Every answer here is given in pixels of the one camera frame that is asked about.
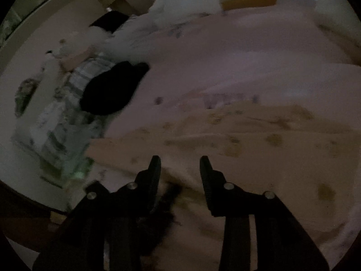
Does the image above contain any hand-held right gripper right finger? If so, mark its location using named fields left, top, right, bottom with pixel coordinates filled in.
left=199, top=156, right=330, bottom=271

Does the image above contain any white fluffy cloth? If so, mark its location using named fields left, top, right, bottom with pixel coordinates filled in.
left=314, top=0, right=361, bottom=63

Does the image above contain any pale patterned cloth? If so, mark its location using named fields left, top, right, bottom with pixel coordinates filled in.
left=13, top=54, right=113, bottom=181

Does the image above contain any dark wooden bed frame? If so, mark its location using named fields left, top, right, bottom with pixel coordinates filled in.
left=0, top=181, right=68, bottom=255

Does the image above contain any beige small garment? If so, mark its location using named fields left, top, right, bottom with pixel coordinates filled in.
left=86, top=102, right=356, bottom=271

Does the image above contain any small white plush toy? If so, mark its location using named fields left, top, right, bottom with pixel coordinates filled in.
left=45, top=25, right=113, bottom=71

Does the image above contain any black cloth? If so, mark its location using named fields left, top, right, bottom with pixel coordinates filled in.
left=90, top=11, right=130, bottom=33
left=79, top=61, right=150, bottom=116

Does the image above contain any green patterned item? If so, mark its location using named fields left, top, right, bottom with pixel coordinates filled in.
left=14, top=78, right=38, bottom=117

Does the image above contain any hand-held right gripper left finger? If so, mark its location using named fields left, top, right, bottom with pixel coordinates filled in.
left=32, top=155, right=162, bottom=271

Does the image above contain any pink printed blanket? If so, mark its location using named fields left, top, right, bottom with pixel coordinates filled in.
left=0, top=6, right=361, bottom=271

